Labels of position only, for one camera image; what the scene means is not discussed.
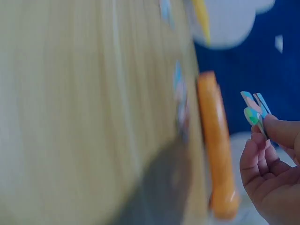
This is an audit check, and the person's right hand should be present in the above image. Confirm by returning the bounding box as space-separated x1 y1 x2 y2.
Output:
240 114 300 225

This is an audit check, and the orange plastic tray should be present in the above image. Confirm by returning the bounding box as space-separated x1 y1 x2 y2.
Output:
196 71 241 221

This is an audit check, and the yellow plastic tray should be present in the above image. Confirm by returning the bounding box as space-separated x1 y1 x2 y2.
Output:
192 0 212 45

